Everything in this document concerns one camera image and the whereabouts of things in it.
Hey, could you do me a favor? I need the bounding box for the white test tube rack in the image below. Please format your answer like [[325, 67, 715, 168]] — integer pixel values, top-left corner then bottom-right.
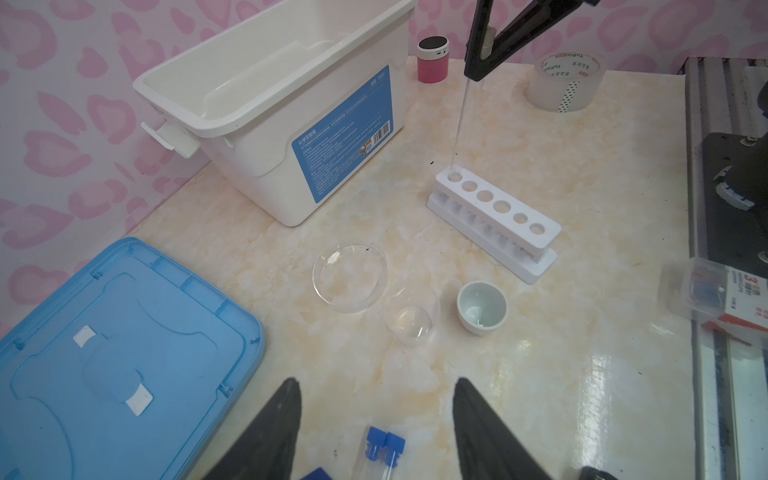
[[427, 166, 562, 285]]

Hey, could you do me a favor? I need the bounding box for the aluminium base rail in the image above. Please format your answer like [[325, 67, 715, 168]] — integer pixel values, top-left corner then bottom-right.
[[683, 57, 767, 479]]

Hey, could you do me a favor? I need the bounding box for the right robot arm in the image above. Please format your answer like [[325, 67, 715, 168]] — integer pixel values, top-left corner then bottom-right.
[[464, 1, 767, 275]]

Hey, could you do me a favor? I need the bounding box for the blue base measuring cylinder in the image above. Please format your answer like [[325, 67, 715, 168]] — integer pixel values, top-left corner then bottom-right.
[[301, 468, 332, 480]]

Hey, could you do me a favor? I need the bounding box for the white plastic storage bin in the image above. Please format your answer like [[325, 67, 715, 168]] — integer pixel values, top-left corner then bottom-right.
[[133, 1, 416, 227]]

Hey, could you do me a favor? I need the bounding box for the small clear watch glass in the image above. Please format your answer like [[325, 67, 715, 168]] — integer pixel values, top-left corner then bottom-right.
[[388, 305, 434, 346]]

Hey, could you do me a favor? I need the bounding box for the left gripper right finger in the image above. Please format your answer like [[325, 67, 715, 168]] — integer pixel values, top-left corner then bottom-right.
[[452, 378, 550, 480]]

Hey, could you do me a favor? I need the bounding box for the pink jar black lid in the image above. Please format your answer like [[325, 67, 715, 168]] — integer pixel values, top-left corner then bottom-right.
[[417, 35, 450, 84]]

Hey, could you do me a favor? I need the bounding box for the staples box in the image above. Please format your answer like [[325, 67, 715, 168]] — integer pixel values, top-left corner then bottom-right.
[[658, 257, 767, 350]]

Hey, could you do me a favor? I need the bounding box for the blue plastic bin lid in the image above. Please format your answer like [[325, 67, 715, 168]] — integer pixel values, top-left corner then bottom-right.
[[1, 238, 266, 479]]

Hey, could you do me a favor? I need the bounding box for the blue cap test tube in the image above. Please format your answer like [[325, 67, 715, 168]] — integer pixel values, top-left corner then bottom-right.
[[350, 426, 386, 480], [379, 432, 406, 480]]

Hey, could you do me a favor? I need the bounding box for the small white ceramic crucible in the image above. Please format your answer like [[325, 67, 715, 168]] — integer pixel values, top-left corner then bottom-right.
[[456, 281, 509, 336]]

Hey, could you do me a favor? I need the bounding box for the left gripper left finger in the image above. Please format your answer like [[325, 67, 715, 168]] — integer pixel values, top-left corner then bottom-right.
[[204, 378, 302, 480]]

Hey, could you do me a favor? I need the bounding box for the clear glass petri dish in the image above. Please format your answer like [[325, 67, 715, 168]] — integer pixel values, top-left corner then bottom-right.
[[312, 244, 388, 314]]

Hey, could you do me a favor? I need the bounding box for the white cap test tube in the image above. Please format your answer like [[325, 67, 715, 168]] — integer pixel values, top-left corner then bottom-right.
[[450, 27, 496, 171]]

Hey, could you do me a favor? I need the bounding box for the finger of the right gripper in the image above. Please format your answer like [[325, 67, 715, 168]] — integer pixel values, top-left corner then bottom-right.
[[464, 0, 501, 81], [479, 0, 600, 80]]

